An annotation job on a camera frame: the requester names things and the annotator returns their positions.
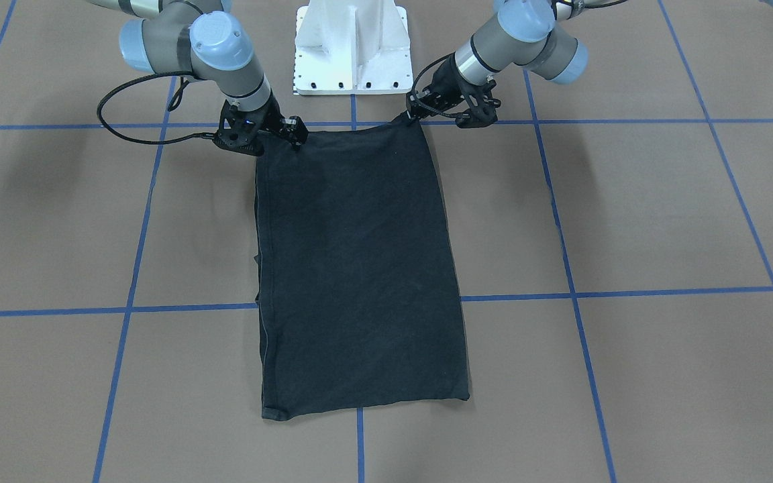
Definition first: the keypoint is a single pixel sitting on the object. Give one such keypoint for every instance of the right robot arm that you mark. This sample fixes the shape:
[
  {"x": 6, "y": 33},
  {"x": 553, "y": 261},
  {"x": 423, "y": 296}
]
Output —
[{"x": 202, "y": 40}]

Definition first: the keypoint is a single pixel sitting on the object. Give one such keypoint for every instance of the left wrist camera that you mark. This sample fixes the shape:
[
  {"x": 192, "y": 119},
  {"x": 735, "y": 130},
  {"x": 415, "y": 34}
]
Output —
[{"x": 482, "y": 106}]

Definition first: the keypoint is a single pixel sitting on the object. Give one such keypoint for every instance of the black graphic t-shirt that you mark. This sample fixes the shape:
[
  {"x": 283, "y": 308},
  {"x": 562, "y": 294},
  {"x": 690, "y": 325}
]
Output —
[{"x": 359, "y": 299}]

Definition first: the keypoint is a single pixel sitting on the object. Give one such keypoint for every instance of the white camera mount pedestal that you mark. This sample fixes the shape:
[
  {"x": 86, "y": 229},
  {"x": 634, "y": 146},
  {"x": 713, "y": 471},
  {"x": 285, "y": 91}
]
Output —
[{"x": 352, "y": 48}]

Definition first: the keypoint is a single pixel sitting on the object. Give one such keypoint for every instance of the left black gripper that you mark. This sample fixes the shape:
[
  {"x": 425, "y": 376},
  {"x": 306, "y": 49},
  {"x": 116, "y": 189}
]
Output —
[{"x": 441, "y": 89}]

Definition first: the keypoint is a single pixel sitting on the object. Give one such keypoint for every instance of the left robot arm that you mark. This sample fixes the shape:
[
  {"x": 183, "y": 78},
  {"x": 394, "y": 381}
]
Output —
[{"x": 526, "y": 34}]

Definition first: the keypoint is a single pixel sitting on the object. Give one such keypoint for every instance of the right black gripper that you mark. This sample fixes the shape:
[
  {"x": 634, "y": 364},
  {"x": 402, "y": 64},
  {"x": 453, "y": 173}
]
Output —
[{"x": 271, "y": 117}]

